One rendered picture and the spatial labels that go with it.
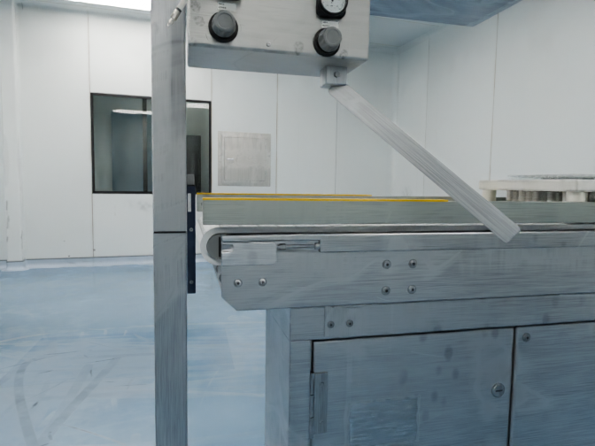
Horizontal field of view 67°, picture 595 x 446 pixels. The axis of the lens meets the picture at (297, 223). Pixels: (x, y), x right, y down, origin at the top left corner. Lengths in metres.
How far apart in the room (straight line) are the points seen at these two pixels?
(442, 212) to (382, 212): 0.09
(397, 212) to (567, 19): 4.22
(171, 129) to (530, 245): 0.63
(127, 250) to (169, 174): 5.02
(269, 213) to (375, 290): 0.19
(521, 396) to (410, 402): 0.21
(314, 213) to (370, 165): 5.96
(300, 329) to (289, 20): 0.41
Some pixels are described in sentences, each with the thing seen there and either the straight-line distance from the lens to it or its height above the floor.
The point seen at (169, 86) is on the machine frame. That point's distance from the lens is 0.87.
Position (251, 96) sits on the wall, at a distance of 6.05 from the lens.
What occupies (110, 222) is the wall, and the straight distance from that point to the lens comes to 5.83.
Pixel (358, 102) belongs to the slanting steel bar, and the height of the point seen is 1.10.
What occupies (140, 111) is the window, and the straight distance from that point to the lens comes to 5.86.
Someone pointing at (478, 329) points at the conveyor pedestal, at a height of 0.76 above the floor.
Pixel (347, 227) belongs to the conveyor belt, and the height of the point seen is 0.94.
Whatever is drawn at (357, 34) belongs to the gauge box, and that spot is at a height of 1.18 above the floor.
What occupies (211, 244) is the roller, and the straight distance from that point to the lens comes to 0.59.
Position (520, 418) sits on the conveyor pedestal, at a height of 0.61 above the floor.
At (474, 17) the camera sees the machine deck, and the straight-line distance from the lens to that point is 1.10.
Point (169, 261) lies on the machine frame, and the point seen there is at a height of 0.85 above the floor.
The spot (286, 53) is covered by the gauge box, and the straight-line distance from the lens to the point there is 0.58.
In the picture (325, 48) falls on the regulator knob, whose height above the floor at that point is 1.16.
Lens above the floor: 1.00
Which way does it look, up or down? 5 degrees down
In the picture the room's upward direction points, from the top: 1 degrees clockwise
